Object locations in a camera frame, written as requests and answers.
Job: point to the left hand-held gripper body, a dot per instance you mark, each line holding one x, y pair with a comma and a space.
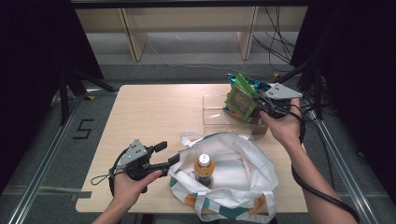
136, 157

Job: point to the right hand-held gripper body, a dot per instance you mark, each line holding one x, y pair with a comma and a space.
281, 91

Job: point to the blue chip bag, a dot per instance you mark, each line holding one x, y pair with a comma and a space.
260, 84

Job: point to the green snack packet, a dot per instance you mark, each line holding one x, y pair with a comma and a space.
241, 101

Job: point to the brown box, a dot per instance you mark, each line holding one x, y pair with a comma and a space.
260, 124

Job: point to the clear plastic bin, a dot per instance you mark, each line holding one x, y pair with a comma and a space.
214, 109

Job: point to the white tote bag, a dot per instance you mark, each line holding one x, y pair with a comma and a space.
243, 202

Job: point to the person's left hand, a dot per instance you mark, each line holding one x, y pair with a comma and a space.
130, 190

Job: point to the person's right hand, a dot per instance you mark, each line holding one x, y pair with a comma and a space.
285, 129

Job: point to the orange drink bottle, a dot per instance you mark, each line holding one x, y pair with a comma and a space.
204, 169

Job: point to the black metal stand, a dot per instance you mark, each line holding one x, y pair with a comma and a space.
317, 90
64, 99

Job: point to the black curtain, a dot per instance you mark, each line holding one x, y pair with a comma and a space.
358, 62
31, 62

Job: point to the light wooden desk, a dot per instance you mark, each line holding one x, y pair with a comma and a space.
186, 18

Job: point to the metal floor rail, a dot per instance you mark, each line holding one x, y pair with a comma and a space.
342, 174
40, 174

